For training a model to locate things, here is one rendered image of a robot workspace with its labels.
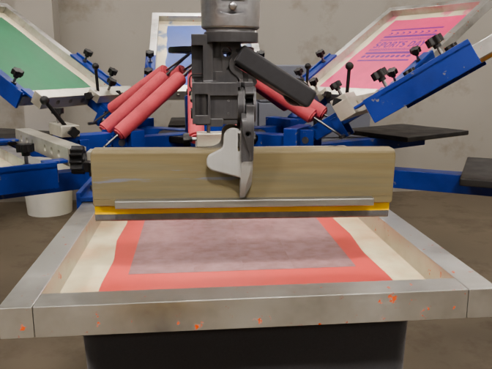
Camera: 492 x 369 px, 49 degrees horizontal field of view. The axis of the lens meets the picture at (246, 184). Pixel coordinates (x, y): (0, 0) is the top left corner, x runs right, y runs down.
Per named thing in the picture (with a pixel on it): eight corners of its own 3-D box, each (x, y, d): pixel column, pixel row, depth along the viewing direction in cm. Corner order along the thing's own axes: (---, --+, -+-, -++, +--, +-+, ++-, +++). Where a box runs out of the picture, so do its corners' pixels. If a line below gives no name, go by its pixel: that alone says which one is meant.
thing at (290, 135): (344, 173, 169) (345, 134, 167) (85, 177, 162) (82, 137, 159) (295, 138, 249) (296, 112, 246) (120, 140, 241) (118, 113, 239)
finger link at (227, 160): (206, 198, 72) (205, 128, 72) (250, 197, 73) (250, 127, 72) (207, 200, 69) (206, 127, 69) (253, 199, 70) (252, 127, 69)
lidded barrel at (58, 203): (79, 203, 509) (75, 144, 497) (75, 217, 465) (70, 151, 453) (27, 206, 500) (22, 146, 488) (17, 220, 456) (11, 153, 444)
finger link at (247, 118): (237, 161, 73) (236, 96, 72) (250, 161, 73) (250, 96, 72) (240, 162, 68) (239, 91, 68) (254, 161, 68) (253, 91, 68)
